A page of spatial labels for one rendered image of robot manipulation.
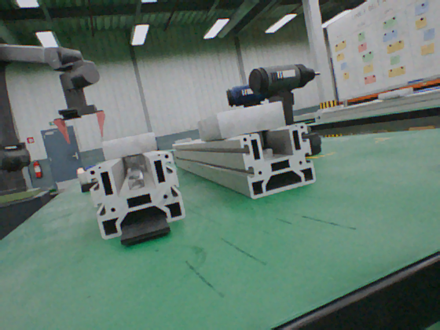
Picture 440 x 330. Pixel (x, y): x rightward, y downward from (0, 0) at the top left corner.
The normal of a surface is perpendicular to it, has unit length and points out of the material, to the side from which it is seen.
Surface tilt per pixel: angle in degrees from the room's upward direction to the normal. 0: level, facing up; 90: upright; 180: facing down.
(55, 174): 90
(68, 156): 90
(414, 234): 0
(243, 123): 90
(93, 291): 0
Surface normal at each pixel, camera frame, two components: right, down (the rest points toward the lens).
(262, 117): 0.29, 0.04
